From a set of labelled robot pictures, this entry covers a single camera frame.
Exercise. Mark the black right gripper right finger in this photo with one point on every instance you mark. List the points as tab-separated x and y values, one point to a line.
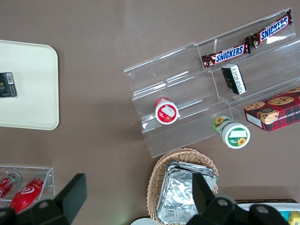
204	199

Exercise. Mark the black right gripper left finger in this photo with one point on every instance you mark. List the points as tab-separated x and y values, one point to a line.
72	197

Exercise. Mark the light wicker basket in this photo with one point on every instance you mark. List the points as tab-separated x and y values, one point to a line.
157	178

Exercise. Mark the white rectangular snack tray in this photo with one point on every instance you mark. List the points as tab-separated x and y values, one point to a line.
294	207

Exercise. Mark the beige plastic tray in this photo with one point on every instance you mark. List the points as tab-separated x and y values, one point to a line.
30	70

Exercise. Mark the clear acrylic bottle rack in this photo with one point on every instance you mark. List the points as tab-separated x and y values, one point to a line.
50	185

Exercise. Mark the stacked aluminium foil containers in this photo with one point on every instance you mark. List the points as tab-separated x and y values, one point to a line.
178	192

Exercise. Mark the red cola bottle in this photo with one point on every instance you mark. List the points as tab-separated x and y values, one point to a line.
23	195
7	185

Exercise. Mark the green sunflower lid cup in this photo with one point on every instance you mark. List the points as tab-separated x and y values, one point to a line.
235	134

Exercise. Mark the teal snack packet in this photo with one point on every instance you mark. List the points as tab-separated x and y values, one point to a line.
284	215

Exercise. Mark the yellow snack packet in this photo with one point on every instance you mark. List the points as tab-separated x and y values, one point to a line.
294	218

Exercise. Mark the red strawberry lid cup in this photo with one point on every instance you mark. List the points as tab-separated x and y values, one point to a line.
167	112

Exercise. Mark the red plaid cookie box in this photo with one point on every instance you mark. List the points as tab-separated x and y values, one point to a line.
276	112

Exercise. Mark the black box white label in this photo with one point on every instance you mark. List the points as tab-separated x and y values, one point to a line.
234	79

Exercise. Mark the small black card box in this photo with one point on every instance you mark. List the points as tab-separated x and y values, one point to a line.
8	84

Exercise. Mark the clear acrylic stepped shelf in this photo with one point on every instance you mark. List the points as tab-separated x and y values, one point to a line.
168	70
269	65

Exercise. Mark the Snickers chocolate bar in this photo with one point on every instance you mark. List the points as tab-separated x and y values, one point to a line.
272	29
227	55

